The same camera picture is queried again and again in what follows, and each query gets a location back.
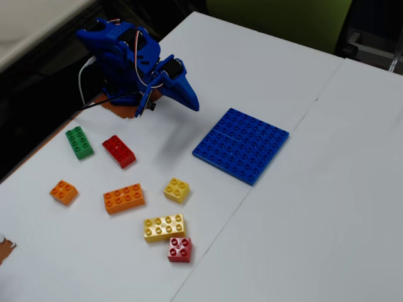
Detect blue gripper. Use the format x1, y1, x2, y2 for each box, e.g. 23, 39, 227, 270
153, 54, 201, 113

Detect orange 2x4 brick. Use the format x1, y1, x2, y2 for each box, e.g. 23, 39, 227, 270
103, 183, 146, 216

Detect red 2x4 brick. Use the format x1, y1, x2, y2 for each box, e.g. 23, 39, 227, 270
101, 135, 137, 170

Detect yellow 2x2 brick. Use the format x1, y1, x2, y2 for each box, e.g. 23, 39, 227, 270
162, 177, 191, 205

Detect green panel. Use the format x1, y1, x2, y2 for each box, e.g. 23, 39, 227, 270
206, 0, 353, 56

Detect green 2x4 brick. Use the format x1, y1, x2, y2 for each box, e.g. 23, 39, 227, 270
65, 125, 94, 160

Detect yellow 2x4 brick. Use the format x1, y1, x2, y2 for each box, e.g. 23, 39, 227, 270
143, 213, 186, 243

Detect red 2x2 brick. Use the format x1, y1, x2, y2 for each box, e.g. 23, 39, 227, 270
167, 237, 193, 264

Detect orange 2x2 brick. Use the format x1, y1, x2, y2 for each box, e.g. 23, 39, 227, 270
48, 179, 79, 207

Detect white side table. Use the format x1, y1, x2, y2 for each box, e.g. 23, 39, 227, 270
0, 0, 99, 74

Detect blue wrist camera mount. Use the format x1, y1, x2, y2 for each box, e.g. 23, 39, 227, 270
134, 74, 164, 119

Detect red white servo wires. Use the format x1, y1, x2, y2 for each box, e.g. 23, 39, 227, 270
130, 26, 158, 89

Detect blue 8x8 base plate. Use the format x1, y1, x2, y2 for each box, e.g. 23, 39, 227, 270
191, 108, 290, 187

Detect black camera cable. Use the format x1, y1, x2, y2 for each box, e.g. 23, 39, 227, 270
72, 91, 141, 113

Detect white usb cable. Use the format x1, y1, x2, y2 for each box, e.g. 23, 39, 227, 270
77, 56, 97, 106

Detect grey metal frame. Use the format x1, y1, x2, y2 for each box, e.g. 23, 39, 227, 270
342, 28, 403, 74

